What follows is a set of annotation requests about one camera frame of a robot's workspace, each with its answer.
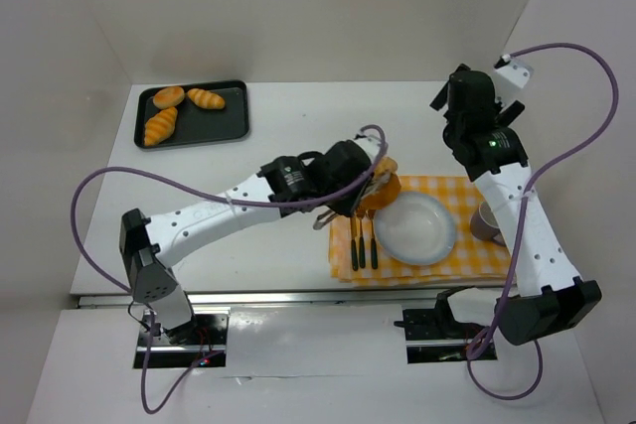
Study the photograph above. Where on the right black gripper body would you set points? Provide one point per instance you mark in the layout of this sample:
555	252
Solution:
442	94

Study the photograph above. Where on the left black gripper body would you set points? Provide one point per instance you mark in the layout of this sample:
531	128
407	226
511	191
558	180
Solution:
365	183

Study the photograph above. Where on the large sugared bread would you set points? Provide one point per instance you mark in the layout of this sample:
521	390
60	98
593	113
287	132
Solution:
385	187

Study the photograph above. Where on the metal tongs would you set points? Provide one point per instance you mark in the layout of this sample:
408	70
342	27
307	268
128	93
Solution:
346	206

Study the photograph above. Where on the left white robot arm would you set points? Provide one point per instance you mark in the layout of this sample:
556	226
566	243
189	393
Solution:
150	246

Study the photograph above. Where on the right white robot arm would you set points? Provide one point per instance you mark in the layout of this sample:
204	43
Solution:
551	296

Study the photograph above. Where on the striped bread roll upper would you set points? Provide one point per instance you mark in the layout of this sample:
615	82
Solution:
206	99

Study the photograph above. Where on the striped bread roll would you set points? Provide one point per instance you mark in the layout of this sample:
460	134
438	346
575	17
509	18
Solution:
160	127
206	99

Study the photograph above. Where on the round bread bun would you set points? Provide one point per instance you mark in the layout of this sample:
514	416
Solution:
170	96

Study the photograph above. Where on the striped bread roll lower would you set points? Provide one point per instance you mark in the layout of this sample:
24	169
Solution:
160	127

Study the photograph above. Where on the white blue-rimmed plate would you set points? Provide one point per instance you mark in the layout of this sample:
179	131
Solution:
415	229

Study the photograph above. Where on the grey mug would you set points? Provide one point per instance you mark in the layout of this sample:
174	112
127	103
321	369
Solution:
483	225

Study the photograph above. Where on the black baking tray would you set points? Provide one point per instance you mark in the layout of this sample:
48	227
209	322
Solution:
197	126

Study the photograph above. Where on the yellow checkered cloth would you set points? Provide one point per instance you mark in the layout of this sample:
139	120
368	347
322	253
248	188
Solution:
470	259

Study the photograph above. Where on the gold fork black handle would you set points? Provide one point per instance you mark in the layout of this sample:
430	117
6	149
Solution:
361	241

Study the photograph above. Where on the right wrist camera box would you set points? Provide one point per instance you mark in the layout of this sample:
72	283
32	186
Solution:
510	76

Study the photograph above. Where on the gold spoon black handle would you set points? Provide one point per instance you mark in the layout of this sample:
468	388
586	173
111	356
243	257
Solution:
373	241

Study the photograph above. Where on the gold knife black handle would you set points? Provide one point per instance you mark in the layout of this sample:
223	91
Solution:
353	244

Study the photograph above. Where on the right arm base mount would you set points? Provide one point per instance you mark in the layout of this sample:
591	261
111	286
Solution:
432	335

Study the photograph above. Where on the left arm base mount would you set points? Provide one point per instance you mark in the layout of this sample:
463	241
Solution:
205	346

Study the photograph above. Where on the aluminium rail front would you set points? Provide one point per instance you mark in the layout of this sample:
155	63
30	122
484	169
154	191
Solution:
317	297

